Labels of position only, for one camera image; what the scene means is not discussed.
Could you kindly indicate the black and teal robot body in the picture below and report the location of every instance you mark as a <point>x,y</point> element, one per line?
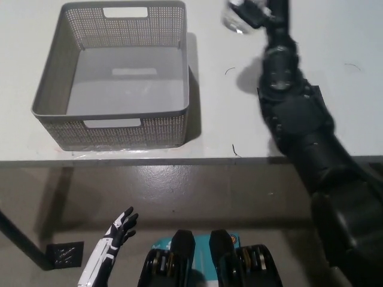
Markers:
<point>179,266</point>

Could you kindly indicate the black tape patch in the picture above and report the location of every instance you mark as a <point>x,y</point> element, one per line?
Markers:
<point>316,91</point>

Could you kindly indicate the black floor tape piece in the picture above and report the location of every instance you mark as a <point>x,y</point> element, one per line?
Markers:
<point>64,254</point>

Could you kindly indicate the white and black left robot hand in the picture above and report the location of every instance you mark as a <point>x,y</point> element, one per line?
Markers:
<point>104,257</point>

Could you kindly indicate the black metal table leg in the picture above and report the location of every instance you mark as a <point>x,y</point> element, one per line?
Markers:
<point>24,239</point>

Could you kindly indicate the clear plastic water bottle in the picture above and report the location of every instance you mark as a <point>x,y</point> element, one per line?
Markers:
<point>232,21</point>

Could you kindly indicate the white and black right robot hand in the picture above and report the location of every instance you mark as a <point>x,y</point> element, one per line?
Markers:
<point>254,13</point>

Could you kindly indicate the grey perforated plastic basket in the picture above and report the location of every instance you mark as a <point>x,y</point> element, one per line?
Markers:
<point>119,128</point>

